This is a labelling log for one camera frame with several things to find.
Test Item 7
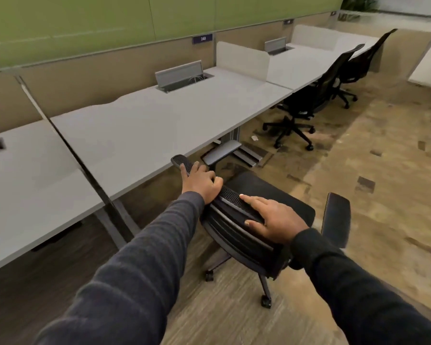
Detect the grey metal desk leg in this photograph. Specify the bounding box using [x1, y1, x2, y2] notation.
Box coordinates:
[94, 198, 141, 250]
[214, 126, 271, 168]

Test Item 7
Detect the black mesh office chair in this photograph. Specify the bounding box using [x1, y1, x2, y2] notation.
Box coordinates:
[262, 44, 365, 151]
[331, 29, 398, 110]
[170, 140, 352, 309]

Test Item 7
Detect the person's left hand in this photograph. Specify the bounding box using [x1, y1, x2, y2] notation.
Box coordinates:
[180, 161, 224, 205]

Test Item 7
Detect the person's left forearm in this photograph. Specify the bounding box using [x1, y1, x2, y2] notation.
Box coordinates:
[32, 191, 206, 345]

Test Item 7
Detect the black desk divider bar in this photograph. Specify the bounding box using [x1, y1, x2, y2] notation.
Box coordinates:
[14, 75, 113, 209]

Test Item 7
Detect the beige partition panel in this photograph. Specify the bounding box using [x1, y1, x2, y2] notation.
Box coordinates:
[0, 12, 340, 138]

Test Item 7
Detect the green partition panel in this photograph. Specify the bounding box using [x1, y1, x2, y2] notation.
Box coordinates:
[0, 0, 345, 73]

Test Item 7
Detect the white desk divider screen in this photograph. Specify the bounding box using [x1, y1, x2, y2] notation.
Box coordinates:
[291, 24, 342, 51]
[215, 41, 270, 82]

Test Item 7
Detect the person's right hand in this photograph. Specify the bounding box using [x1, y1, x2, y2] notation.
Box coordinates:
[239, 194, 310, 245]

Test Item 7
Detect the green potted plant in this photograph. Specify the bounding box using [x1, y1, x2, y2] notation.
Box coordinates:
[340, 0, 378, 13]

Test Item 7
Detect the person's right forearm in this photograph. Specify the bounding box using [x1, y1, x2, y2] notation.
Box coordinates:
[290, 228, 431, 345]

